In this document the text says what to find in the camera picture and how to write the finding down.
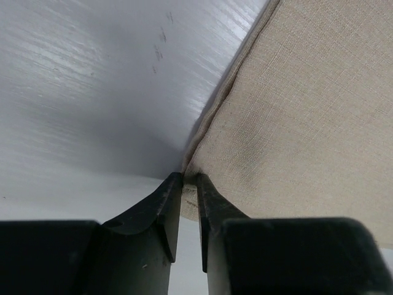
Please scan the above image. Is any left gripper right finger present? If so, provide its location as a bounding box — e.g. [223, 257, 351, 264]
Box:
[196, 174, 392, 294]

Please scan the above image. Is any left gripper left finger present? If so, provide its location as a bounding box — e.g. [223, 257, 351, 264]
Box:
[1, 173, 183, 294]

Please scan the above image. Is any beige cloth napkin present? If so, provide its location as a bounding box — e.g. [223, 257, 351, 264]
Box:
[182, 1, 392, 248]

